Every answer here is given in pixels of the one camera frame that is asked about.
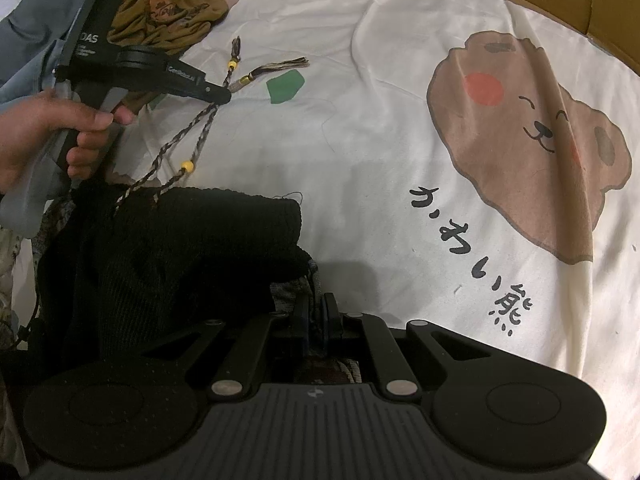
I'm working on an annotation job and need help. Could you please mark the grey-blue bed sheet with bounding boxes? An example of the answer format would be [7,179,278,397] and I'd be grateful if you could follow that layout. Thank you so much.
[0,0,236,106]

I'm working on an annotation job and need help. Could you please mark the olive printed t-shirt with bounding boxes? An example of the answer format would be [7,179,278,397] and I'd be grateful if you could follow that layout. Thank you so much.
[106,0,231,61]

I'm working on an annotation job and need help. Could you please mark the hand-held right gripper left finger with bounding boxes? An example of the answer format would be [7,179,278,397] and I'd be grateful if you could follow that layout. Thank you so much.
[135,294,313,403]

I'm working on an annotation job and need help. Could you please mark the braided beaded drawstring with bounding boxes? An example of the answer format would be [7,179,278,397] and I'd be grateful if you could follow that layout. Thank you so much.
[112,35,311,216]

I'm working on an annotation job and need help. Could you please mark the black pants with bear-print lining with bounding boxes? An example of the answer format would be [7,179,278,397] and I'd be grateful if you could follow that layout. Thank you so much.
[0,180,361,388]

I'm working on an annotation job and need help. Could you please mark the person's left hand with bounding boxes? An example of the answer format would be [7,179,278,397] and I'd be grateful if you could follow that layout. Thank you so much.
[0,87,136,196]

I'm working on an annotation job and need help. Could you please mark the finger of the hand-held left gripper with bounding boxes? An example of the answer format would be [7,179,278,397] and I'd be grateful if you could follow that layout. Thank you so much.
[162,59,233,107]

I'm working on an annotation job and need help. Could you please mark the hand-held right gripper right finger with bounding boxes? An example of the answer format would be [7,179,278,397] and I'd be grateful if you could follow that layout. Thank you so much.
[320,292,496,402]

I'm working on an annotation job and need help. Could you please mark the white bear-print blanket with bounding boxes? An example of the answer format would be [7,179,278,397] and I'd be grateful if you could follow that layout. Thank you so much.
[10,0,640,411]

